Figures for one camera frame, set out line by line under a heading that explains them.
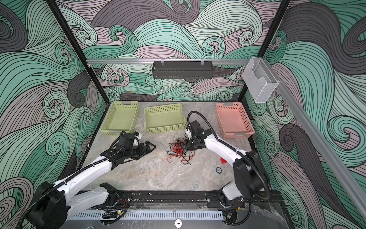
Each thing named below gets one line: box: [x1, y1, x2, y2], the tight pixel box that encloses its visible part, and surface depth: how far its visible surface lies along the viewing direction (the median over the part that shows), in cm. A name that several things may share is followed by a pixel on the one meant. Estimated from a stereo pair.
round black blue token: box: [215, 166, 223, 174], surface depth 85 cm
